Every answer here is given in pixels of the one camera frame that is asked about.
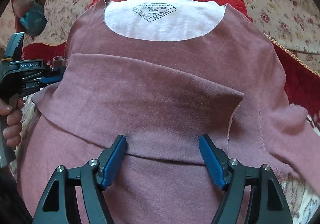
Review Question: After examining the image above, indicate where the person's left hand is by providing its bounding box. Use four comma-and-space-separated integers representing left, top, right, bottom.
1, 98, 24, 149

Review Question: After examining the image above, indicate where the teal cloth pile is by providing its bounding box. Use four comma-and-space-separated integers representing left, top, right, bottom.
19, 2, 47, 37

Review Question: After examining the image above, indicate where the red white plush blanket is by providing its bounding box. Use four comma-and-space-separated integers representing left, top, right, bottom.
0, 1, 320, 224

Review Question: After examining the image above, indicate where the mauve pink fleece garment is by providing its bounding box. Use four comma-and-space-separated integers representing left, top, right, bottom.
16, 0, 320, 224

